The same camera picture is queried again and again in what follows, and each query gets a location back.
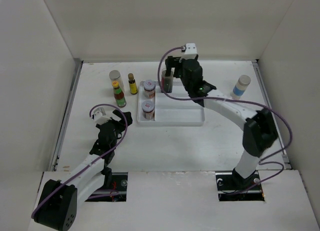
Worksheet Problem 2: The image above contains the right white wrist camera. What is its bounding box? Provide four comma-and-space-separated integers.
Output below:
181, 43, 198, 60

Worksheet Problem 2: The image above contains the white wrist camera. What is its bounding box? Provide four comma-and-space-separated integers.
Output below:
91, 107, 111, 125
181, 43, 198, 60

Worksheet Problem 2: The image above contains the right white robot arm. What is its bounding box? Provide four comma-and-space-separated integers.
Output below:
165, 56, 279, 191

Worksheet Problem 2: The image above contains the tall dark sauce bottle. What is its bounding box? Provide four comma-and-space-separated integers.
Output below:
161, 68, 174, 93

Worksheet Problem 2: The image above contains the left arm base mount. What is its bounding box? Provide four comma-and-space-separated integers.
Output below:
86, 167, 128, 203

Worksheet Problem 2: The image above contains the blue label white powder jar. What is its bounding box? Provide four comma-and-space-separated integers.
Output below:
230, 75, 251, 100

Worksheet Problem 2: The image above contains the small yellow label bottle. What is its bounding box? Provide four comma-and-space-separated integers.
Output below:
128, 73, 138, 95

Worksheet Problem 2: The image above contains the silver lid clear jar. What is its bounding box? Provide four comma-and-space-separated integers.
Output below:
109, 70, 125, 92

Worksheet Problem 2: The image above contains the white divided organizer tray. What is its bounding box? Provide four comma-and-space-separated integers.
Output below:
136, 81, 205, 127

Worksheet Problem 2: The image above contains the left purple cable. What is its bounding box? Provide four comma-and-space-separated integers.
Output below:
31, 103, 129, 218

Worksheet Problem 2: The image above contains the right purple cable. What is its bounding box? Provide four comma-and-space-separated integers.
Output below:
157, 47, 293, 194

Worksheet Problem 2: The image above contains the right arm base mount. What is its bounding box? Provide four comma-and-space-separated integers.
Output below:
215, 171, 265, 202

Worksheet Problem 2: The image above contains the red lid spice jar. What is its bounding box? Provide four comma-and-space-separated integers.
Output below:
143, 79, 156, 99
141, 100, 155, 120

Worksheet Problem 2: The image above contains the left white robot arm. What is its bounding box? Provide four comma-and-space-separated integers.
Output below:
31, 108, 133, 231

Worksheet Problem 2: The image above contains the purple cable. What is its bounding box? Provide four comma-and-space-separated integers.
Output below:
31, 103, 129, 218
157, 47, 293, 194

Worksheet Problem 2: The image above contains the red chili sauce bottle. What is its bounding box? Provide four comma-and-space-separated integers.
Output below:
112, 80, 127, 108

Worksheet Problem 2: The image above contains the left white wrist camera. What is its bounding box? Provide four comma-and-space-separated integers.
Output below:
91, 107, 111, 125

